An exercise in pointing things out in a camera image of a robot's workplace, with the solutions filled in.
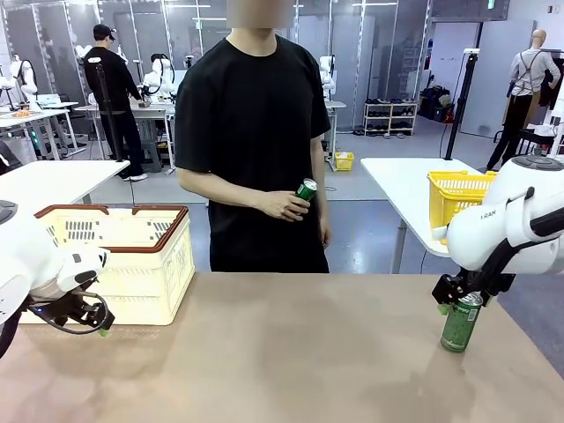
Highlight grey step stool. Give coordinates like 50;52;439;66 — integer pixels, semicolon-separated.
136;140;165;174

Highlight man with black cap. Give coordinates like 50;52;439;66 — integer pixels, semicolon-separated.
82;24;149;182

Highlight white background desk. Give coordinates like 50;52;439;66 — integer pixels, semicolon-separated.
0;108;87;160

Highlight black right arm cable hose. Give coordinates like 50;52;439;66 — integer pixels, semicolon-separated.
479;187;564;287

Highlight person's right forearm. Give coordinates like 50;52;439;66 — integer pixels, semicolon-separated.
178;166;264;212

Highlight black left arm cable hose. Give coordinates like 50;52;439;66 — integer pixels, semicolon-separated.
0;306;23;359

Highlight white table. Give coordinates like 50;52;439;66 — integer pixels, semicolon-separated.
0;160;132;206
360;157;490;274

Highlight black hanging garments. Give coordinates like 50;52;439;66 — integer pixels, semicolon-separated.
538;56;564;111

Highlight person's left forearm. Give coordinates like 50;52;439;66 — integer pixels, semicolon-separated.
310;136;330;221

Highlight dark green drink can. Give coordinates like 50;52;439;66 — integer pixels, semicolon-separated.
440;293;485;353

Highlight person's right hand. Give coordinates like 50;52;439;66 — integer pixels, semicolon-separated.
257;189;312;223

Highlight person in black t-shirt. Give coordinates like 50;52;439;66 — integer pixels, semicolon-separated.
174;0;331;273

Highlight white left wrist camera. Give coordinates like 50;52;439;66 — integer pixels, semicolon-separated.
56;247;111;293

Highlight green white Chilsung can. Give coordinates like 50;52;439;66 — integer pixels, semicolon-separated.
293;178;318;208

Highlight yellow plastic basket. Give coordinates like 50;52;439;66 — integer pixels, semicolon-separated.
426;170;499;234

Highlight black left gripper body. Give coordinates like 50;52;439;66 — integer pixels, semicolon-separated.
26;292;97;326

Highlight mannequin with grey apron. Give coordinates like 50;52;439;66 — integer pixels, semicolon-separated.
486;29;563;173

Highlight pile of dark bags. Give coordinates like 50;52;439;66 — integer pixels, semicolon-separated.
418;85;455;123

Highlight white shoe rack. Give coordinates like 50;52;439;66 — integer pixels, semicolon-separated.
363;100;419;137

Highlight black camera tripod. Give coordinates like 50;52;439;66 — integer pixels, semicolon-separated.
87;56;127;163
444;48;480;160

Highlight black chair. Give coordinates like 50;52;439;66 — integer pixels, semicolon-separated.
493;126;555;159

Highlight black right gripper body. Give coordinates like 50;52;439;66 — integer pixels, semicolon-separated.
452;268;517;296

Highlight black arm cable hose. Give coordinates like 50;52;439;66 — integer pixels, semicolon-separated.
0;306;23;359
479;187;564;287

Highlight cream basket with brown rim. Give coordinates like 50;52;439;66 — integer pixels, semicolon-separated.
19;204;197;327

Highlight person's left hand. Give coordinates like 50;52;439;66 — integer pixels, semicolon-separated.
317;215;332;250

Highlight grey background workbench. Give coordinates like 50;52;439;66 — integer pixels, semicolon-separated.
73;101;177;174

